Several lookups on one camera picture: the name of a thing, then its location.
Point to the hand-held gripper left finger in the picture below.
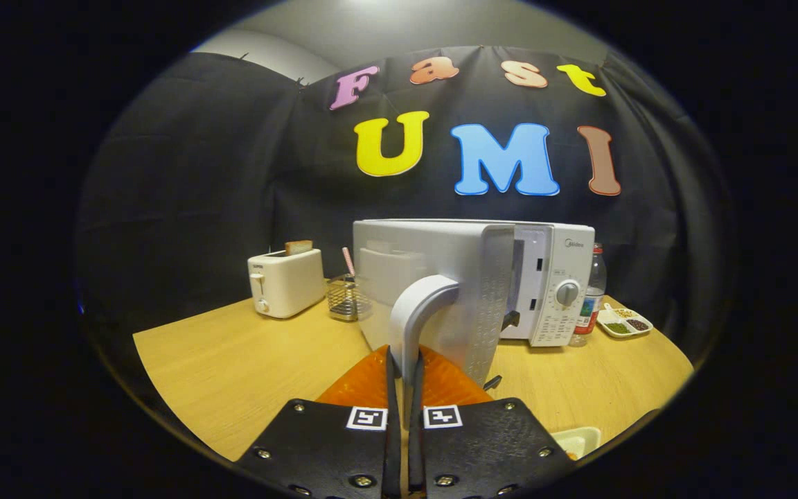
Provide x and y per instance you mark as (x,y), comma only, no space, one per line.
(393,430)

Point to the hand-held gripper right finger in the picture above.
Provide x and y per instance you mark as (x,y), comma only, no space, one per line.
(417,450)

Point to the white microwave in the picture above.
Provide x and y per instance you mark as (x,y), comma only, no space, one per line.
(440,256)

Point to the white tray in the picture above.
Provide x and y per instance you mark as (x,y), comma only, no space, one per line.
(578,440)

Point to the pink striped straw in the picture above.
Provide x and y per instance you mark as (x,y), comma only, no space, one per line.
(348,262)

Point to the white toaster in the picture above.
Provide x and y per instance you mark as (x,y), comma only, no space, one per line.
(288,284)

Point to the toast slice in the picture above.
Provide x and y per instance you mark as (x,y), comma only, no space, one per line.
(298,247)

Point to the plastic bottle with red label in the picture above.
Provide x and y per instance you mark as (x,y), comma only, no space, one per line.
(589,305)

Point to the white divided condiment dish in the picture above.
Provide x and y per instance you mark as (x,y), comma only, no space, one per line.
(624,324)

